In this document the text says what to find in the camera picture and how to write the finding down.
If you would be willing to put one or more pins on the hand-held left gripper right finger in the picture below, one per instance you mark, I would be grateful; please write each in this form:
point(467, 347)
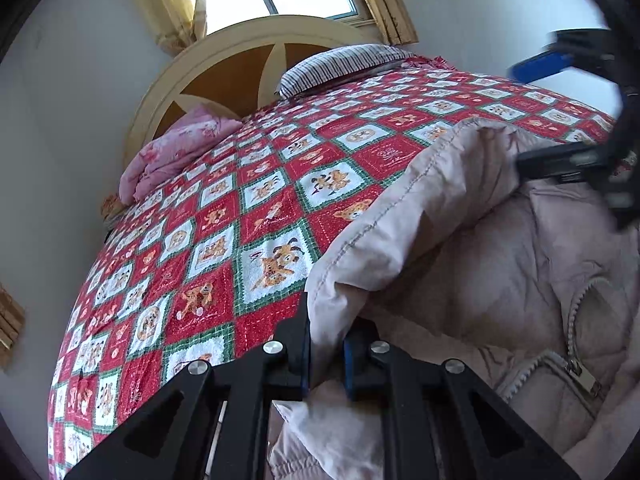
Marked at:
point(355, 365)

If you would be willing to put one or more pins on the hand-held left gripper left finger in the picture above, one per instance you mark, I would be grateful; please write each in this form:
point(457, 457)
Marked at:
point(295, 360)

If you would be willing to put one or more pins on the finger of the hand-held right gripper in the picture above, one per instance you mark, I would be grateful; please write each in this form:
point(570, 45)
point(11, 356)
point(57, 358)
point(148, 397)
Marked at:
point(542, 66)
point(555, 162)

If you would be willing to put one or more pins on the beige quilted puffer jacket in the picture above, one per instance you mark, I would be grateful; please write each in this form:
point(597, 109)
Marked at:
point(450, 260)

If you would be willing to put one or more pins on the red checked printed bedspread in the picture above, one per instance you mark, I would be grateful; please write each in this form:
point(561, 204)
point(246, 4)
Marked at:
point(200, 240)

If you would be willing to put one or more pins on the yellow patterned curtain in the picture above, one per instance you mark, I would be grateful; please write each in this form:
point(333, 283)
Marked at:
point(390, 5)
point(10, 325)
point(170, 0)

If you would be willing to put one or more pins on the striped pillow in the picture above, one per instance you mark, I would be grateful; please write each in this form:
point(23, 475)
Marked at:
point(340, 65)

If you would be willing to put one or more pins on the floral cloth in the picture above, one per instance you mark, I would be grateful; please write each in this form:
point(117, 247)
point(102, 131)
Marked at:
point(111, 207)

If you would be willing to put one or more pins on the pink folded blanket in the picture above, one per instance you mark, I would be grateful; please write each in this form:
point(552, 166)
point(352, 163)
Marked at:
point(170, 150)

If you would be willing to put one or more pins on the cream and wood headboard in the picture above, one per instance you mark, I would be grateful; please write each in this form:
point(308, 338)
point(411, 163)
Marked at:
point(220, 75)

